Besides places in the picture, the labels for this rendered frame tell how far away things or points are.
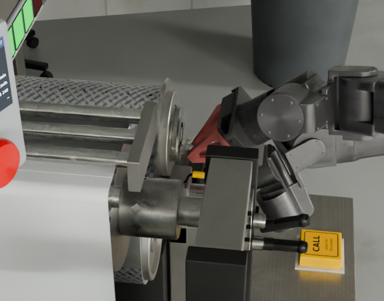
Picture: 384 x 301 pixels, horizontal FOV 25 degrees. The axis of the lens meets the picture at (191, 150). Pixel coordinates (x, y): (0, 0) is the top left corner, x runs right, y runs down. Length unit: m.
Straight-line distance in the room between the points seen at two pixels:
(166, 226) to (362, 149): 0.46
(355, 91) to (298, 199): 0.28
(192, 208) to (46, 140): 0.17
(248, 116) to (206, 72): 2.56
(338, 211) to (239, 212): 0.85
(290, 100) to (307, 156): 0.26
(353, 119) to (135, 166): 0.35
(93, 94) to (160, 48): 2.68
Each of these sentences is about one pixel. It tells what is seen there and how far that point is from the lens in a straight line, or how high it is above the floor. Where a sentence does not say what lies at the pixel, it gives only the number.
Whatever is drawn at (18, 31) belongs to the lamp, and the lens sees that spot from 1.57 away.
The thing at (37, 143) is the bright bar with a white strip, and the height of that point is 1.44.
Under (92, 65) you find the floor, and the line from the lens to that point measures 3.72.
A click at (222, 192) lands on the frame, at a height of 1.44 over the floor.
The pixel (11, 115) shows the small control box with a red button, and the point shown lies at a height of 1.65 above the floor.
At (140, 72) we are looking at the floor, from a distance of 3.66.
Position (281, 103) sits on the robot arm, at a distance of 1.00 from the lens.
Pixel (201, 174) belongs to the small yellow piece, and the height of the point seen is 1.23.
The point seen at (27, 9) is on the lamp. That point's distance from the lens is 1.61.
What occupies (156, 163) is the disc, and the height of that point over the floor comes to 1.26.
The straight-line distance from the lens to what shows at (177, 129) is 1.13.
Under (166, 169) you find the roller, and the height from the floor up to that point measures 1.23.
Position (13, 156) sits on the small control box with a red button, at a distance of 0.50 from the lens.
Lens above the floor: 1.94
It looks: 37 degrees down
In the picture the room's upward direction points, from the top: straight up
